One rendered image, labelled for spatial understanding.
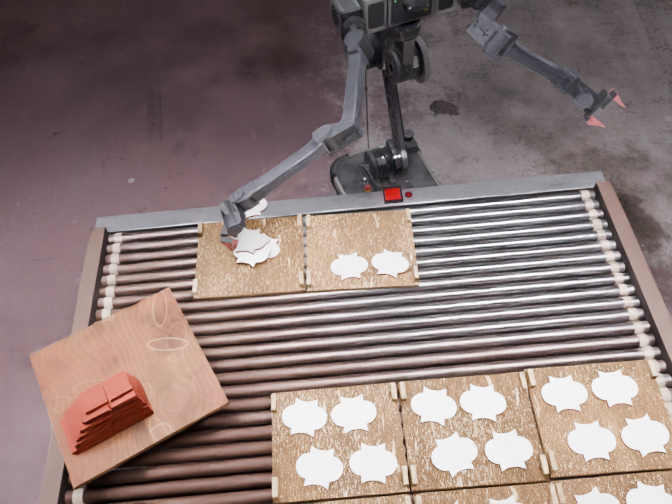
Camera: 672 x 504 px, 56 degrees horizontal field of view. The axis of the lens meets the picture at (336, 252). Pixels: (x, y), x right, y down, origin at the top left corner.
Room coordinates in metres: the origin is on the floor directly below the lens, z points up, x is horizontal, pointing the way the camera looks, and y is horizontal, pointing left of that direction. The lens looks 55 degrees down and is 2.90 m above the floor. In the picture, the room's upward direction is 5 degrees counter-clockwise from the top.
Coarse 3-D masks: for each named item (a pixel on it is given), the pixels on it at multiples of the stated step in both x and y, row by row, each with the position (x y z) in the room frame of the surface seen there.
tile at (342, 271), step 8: (344, 256) 1.37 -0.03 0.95; (352, 256) 1.36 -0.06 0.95; (336, 264) 1.33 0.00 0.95; (344, 264) 1.33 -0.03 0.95; (352, 264) 1.33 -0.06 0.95; (360, 264) 1.32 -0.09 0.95; (336, 272) 1.30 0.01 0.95; (344, 272) 1.30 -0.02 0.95; (352, 272) 1.29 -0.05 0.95; (360, 272) 1.29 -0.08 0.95
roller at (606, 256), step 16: (560, 256) 1.30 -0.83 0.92; (576, 256) 1.29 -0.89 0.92; (592, 256) 1.28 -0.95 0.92; (608, 256) 1.28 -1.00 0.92; (432, 272) 1.28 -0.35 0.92; (448, 272) 1.27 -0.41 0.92; (464, 272) 1.27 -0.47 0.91; (480, 272) 1.27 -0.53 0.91; (496, 272) 1.27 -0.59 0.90; (112, 304) 1.27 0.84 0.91; (128, 304) 1.27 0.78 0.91
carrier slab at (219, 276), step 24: (216, 240) 1.51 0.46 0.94; (288, 240) 1.47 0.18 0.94; (216, 264) 1.39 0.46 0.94; (240, 264) 1.38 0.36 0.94; (264, 264) 1.37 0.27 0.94; (288, 264) 1.36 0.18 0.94; (216, 288) 1.28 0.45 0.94; (240, 288) 1.27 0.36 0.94; (264, 288) 1.26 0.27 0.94; (288, 288) 1.25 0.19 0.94
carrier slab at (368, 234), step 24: (312, 216) 1.58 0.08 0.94; (336, 216) 1.57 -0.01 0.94; (360, 216) 1.56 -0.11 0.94; (384, 216) 1.55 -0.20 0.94; (312, 240) 1.46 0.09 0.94; (336, 240) 1.45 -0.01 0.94; (360, 240) 1.44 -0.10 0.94; (384, 240) 1.43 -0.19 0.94; (408, 240) 1.42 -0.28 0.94; (312, 264) 1.35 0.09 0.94; (312, 288) 1.25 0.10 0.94; (336, 288) 1.24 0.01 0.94; (360, 288) 1.23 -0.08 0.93; (384, 288) 1.23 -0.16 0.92
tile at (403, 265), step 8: (376, 256) 1.35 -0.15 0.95; (384, 256) 1.35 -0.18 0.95; (392, 256) 1.35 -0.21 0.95; (400, 256) 1.34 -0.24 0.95; (376, 264) 1.32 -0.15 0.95; (384, 264) 1.32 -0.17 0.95; (392, 264) 1.31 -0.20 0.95; (400, 264) 1.31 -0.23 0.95; (408, 264) 1.31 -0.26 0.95; (384, 272) 1.28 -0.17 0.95; (392, 272) 1.28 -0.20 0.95; (400, 272) 1.27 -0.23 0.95
